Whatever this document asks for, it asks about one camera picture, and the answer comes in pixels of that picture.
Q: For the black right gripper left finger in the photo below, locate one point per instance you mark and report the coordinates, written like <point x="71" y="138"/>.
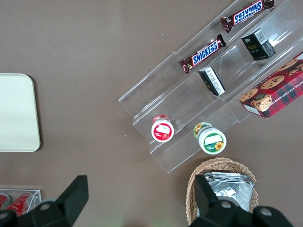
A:
<point x="71" y="201"/>

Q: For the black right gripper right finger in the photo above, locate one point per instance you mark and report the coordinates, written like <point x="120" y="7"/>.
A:
<point x="213" y="208"/>

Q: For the light wicker basket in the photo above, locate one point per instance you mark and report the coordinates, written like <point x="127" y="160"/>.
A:
<point x="194" y="189"/>

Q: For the beige serving tray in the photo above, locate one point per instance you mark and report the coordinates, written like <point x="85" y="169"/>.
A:
<point x="16" y="113"/>

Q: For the foil container stack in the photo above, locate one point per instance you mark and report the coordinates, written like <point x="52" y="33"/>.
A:
<point x="234" y="189"/>

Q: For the clear acrylic bottle rack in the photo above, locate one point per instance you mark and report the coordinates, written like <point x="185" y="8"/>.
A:
<point x="35" y="196"/>

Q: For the red cola bottle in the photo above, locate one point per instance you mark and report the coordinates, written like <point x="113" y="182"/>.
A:
<point x="4" y="199"/>
<point x="20" y="201"/>

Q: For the green lid yogurt cup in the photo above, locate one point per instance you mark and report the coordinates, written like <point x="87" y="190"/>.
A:
<point x="211" y="140"/>

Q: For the red lid yogurt cup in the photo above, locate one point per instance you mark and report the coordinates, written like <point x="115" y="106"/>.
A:
<point x="163" y="130"/>

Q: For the clear acrylic stepped stand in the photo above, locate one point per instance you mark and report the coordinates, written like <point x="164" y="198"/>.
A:
<point x="170" y="94"/>

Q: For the small black box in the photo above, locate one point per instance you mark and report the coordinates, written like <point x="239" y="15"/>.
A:
<point x="259" y="45"/>
<point x="211" y="81"/>

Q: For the red tartan cookie box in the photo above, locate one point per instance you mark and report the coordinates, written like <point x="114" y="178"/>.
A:
<point x="277" y="94"/>

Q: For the Snickers chocolate bar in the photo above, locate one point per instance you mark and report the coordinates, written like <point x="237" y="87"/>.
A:
<point x="203" y="53"/>
<point x="247" y="14"/>

